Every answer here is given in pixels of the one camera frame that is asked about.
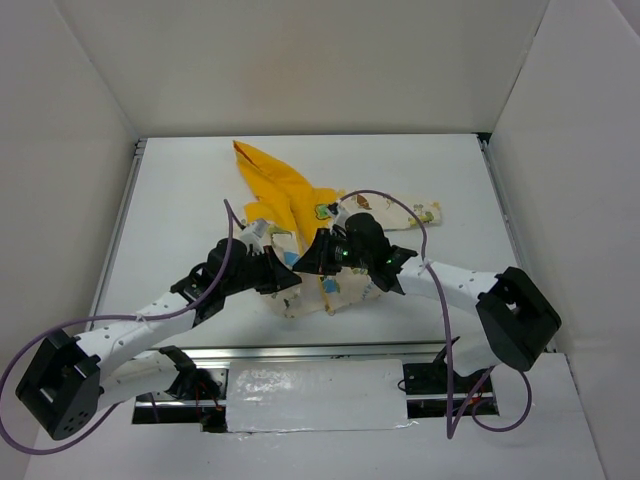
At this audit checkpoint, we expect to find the yellow hooded printed kids jacket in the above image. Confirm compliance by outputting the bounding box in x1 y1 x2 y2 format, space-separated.
232 139 444 320

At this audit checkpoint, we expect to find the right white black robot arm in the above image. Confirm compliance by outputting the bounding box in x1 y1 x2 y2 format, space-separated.
293 213 562 391

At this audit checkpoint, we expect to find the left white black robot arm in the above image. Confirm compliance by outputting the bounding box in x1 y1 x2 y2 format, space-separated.
16 239 302 441

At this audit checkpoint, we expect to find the white foil-taped panel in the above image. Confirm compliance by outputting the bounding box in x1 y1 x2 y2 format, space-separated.
226 359 409 433

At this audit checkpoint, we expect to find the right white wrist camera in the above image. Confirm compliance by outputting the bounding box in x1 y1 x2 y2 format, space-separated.
327 201 351 230

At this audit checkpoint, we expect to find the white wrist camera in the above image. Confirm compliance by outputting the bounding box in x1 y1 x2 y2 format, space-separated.
327 201 351 230
240 218 270 250

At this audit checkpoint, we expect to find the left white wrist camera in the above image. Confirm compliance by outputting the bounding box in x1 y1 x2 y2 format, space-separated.
240 218 270 250

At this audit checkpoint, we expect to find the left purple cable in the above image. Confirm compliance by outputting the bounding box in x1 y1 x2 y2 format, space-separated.
0 198 251 455

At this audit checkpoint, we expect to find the purple cable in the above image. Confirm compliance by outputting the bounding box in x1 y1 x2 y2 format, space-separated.
0 198 251 455
334 188 532 440

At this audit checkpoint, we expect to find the aluminium left side rail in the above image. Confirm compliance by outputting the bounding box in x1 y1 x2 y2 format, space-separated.
89 138 148 316

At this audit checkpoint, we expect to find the aluminium rail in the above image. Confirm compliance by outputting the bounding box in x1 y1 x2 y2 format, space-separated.
89 138 148 316
476 132 562 370
84 340 559 362

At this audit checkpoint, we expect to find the aluminium front rail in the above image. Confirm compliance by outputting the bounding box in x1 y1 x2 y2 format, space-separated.
84 340 559 362

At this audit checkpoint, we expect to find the aluminium right side rail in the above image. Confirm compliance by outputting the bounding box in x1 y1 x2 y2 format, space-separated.
476 132 562 370

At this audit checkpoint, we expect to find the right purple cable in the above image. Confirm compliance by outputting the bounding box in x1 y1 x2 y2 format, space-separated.
334 188 532 440

